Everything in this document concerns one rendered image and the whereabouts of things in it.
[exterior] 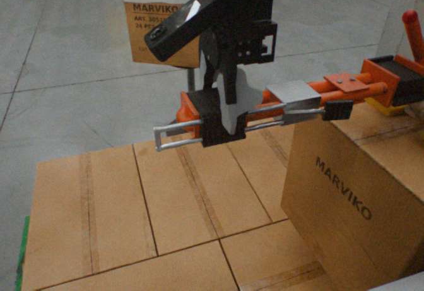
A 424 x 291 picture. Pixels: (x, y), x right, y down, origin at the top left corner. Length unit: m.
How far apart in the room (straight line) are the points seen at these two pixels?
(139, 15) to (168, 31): 1.56
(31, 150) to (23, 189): 0.38
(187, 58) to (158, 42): 1.56
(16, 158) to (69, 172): 1.16
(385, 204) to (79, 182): 1.09
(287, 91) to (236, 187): 0.80
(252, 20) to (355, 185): 0.44
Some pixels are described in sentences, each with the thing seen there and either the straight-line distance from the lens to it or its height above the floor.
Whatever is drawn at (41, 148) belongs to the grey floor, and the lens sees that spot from 2.64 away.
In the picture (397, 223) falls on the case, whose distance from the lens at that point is 0.71.
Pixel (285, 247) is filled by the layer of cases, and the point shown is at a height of 0.54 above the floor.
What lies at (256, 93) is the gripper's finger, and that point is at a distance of 0.47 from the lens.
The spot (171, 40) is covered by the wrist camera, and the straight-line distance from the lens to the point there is 0.42.
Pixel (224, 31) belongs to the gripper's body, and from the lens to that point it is 0.42.
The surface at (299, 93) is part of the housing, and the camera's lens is 0.56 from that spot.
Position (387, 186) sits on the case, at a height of 1.04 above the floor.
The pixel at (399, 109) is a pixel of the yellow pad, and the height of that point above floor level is 1.08.
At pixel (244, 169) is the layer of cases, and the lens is 1.39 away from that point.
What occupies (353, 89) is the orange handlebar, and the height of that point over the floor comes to 1.21.
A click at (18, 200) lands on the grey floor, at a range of 2.30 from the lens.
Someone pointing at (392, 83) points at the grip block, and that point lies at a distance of 0.65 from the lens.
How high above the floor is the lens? 1.48
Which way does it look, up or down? 36 degrees down
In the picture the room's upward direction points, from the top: straight up
